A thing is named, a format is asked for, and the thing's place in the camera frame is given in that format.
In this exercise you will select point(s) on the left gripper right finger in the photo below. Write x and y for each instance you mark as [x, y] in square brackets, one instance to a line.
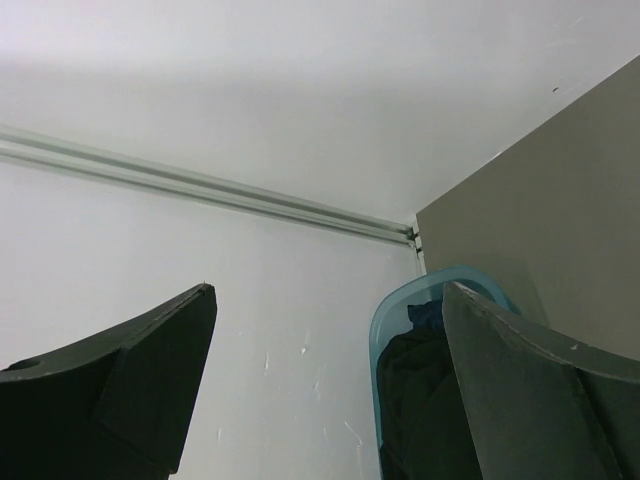
[540, 404]

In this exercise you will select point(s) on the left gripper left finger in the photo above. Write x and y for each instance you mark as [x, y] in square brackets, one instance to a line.
[115, 405]

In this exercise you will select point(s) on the black t shirt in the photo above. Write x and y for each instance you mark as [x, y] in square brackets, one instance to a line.
[424, 428]

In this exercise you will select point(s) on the navy blue garment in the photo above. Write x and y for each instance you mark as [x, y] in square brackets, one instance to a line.
[428, 315]

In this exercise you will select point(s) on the blue plastic basket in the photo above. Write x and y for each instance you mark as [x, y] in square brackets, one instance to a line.
[391, 317]

